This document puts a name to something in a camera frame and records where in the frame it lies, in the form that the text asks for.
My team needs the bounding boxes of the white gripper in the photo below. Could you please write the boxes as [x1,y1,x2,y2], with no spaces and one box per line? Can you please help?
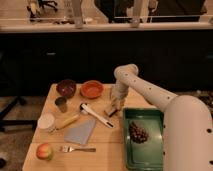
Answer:
[110,84,128,110]

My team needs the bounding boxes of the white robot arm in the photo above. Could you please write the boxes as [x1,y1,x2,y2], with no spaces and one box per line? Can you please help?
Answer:
[112,64,213,171]

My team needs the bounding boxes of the orange bowl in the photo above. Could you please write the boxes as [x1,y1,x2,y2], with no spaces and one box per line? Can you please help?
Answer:
[80,80,104,99]

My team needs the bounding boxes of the dark grape bunch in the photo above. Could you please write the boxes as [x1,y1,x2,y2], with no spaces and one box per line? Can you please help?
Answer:
[129,122,149,144]

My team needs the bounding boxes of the blue grey cloth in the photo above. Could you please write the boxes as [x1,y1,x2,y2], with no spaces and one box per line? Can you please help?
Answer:
[64,119,96,145]

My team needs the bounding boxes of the dark red bowl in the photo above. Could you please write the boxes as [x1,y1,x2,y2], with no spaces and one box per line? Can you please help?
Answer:
[56,79,76,98]

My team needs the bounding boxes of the small metal cup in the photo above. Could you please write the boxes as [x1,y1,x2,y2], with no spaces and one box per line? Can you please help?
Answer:
[55,97,67,113]

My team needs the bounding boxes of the green plastic tray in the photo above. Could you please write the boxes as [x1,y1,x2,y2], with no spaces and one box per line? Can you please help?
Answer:
[123,108,163,171]

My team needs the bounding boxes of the silver fork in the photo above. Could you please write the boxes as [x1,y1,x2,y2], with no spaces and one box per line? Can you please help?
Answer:
[60,146,96,153]

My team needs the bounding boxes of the red yellow apple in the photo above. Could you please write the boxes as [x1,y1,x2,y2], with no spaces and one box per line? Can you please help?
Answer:
[36,143,53,161]

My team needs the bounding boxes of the black office chair base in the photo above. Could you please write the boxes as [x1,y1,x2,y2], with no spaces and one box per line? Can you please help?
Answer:
[0,95,38,133]

